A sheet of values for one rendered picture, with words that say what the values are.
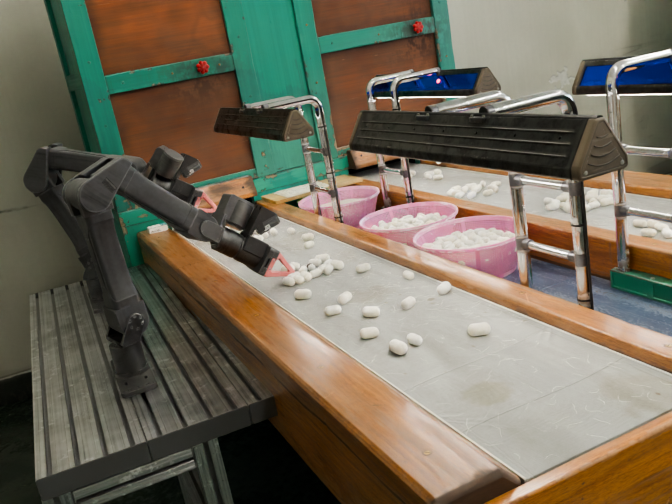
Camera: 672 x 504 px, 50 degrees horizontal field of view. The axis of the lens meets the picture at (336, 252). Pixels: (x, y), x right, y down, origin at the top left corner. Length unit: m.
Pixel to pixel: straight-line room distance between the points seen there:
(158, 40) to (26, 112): 0.95
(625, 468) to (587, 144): 0.39
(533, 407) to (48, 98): 2.62
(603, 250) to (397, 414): 0.75
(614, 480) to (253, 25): 1.98
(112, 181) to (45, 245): 1.90
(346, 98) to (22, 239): 1.51
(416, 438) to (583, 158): 0.39
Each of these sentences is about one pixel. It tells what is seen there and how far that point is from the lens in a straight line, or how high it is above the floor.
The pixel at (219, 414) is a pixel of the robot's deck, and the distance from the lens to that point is 1.30.
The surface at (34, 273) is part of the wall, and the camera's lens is 3.34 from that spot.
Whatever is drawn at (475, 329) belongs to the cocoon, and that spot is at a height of 0.76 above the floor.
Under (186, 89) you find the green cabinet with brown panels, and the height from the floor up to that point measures 1.18.
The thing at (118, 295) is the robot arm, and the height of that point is 0.85.
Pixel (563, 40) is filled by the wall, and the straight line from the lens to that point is 4.27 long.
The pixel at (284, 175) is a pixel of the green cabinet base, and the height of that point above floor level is 0.83.
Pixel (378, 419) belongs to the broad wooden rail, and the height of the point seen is 0.76.
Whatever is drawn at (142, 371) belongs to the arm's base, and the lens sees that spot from 1.53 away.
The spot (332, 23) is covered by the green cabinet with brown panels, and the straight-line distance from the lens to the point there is 2.67.
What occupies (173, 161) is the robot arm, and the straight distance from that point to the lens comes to 1.92.
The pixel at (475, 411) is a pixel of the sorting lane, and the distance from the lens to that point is 1.02.
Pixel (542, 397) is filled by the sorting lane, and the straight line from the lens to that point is 1.04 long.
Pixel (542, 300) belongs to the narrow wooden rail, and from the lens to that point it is 1.29.
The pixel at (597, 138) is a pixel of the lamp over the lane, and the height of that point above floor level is 1.09.
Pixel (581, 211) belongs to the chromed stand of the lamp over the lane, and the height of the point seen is 0.92.
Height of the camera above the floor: 1.25
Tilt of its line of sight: 16 degrees down
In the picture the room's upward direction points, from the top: 10 degrees counter-clockwise
